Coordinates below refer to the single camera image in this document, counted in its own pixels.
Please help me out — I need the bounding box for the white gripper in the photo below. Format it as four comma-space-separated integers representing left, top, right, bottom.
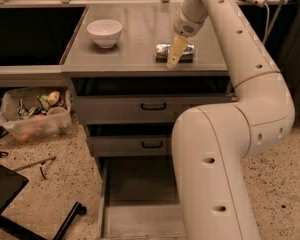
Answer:
166, 9, 203, 69

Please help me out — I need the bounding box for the clear plastic bin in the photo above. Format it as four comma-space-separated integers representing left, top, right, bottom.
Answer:
0, 87, 72, 141

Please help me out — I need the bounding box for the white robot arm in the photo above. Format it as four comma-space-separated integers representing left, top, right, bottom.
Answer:
167, 0, 295, 240

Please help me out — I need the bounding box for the black chair base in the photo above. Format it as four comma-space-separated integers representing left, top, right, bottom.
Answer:
0, 164, 87, 240

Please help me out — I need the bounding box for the grey bottom drawer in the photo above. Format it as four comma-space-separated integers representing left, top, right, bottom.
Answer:
97, 156, 186, 240

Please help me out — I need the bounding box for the white ceramic bowl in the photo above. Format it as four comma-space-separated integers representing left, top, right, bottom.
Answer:
86, 19, 123, 48

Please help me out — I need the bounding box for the grey drawer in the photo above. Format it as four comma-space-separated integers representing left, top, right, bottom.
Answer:
87, 123, 173, 157
71, 76, 232, 124
97, 156, 186, 240

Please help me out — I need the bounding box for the grey top drawer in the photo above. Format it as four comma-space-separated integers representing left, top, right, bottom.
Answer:
71, 76, 232, 124

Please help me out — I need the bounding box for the grey drawer cabinet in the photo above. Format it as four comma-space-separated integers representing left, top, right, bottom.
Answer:
62, 1, 229, 168

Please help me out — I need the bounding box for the metal rod on floor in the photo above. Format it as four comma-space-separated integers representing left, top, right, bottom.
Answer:
13, 156, 56, 172

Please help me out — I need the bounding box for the white cable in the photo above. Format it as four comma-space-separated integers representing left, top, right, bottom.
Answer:
261, 2, 271, 45

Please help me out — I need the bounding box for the grey middle drawer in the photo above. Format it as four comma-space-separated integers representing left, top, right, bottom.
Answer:
87, 123, 173, 157

